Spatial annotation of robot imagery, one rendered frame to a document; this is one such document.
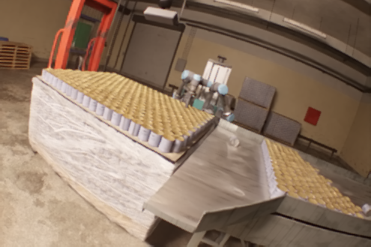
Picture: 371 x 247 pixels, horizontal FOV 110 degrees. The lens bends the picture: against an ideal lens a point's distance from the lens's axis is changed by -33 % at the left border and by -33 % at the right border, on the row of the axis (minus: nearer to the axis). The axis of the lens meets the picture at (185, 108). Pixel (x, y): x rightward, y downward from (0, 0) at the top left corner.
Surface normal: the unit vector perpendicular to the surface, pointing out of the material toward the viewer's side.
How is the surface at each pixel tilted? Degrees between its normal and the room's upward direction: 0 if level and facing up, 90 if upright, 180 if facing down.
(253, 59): 90
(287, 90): 90
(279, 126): 92
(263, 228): 90
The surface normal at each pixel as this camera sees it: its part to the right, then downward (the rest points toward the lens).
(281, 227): -0.32, 0.09
